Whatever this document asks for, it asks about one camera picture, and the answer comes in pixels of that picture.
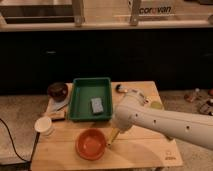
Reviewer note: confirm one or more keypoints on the yellow banana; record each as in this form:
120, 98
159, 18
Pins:
114, 133

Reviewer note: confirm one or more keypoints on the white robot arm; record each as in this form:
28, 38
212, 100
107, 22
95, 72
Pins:
193, 128

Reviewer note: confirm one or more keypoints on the dark brown bowl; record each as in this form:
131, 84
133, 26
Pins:
58, 91

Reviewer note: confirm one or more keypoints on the red bowl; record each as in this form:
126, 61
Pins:
90, 144

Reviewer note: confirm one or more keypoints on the grey blue sponge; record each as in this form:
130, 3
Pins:
97, 107

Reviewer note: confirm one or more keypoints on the green plastic tray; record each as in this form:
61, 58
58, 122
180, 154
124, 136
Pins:
83, 91

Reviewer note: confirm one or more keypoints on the yellow green cup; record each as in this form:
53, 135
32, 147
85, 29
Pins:
156, 105

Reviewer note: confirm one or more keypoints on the white cutting board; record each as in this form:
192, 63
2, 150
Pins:
55, 106

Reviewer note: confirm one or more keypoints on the white cup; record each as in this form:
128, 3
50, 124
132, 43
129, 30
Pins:
44, 125

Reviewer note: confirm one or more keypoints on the green cucumber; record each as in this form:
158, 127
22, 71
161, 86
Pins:
169, 138

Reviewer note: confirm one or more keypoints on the white cardboard box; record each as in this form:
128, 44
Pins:
156, 7

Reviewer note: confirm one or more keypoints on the dish brush with handle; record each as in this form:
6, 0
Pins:
120, 89

